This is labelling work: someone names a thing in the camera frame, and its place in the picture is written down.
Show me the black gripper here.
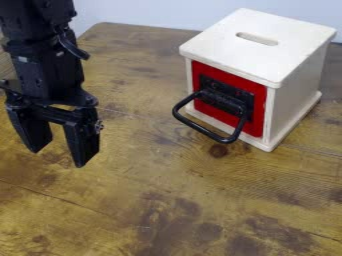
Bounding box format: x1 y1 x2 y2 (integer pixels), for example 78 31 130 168
0 39 103 168

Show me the black metal drawer handle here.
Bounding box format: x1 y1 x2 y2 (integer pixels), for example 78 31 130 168
173 89 249 144

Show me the red drawer front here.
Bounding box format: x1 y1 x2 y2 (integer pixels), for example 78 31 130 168
191 61 268 137

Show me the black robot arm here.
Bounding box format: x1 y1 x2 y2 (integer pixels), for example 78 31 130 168
0 0 102 167

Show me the white wooden box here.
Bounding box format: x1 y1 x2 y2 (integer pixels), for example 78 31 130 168
179 8 337 152

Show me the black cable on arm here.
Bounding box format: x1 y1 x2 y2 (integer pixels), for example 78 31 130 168
55 28 91 61

